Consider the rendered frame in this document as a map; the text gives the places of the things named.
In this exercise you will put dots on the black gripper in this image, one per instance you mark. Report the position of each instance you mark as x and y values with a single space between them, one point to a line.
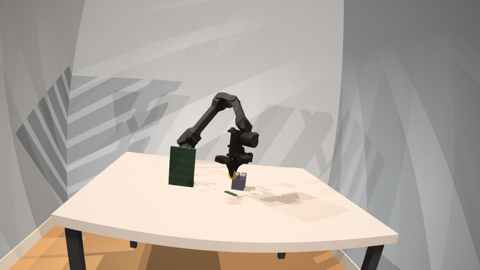
232 164

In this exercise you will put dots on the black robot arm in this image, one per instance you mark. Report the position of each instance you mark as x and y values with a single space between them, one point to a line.
244 136

